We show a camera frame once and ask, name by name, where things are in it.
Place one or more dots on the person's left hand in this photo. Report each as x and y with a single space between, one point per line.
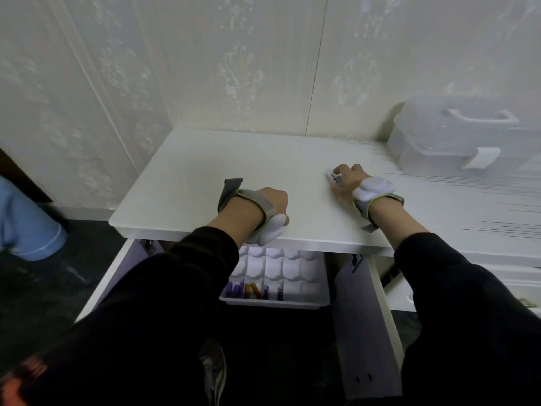
274 201

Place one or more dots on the light blue plastic bin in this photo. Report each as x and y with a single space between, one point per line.
25 228

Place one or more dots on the orange battery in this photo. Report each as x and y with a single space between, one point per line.
256 290

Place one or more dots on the person's right forearm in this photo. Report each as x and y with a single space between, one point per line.
456 300

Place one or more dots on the person's right hand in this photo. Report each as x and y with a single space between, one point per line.
348 180

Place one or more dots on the person's right fingers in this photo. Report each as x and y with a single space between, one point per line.
347 170

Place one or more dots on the purple battery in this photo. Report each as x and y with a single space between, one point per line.
230 289
239 289

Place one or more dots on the blue battery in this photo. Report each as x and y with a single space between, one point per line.
265 293

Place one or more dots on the person's left forearm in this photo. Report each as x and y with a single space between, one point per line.
169 291

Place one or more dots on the small silver battery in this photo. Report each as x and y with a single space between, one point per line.
334 178

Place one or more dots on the white compartment organizer tray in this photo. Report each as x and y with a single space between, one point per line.
287 274

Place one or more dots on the person's left fingers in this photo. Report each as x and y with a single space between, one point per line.
282 201

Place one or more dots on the translucent plastic storage box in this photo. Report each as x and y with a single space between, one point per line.
460 135

